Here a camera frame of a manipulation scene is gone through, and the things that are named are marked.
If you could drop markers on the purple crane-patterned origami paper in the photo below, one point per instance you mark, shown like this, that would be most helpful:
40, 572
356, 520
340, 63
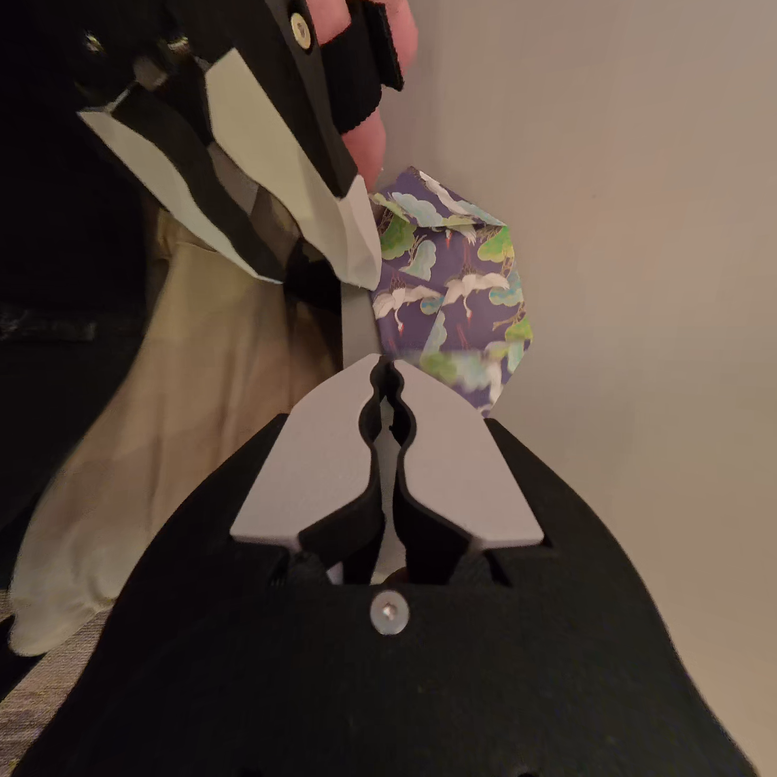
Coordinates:
461, 267

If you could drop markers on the beige trousers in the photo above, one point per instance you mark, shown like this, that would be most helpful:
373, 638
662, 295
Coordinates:
182, 394

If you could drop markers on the person's left hand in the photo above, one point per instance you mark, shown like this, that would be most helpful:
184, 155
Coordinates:
367, 152

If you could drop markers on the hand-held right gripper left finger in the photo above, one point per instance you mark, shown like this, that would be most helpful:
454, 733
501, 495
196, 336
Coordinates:
315, 461

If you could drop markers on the black clothing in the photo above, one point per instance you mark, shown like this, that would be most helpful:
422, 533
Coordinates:
60, 273

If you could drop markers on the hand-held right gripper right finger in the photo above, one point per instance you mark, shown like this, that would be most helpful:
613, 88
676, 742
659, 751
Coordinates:
467, 467

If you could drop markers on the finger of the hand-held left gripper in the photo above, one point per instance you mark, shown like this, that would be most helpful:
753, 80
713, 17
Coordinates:
152, 158
261, 133

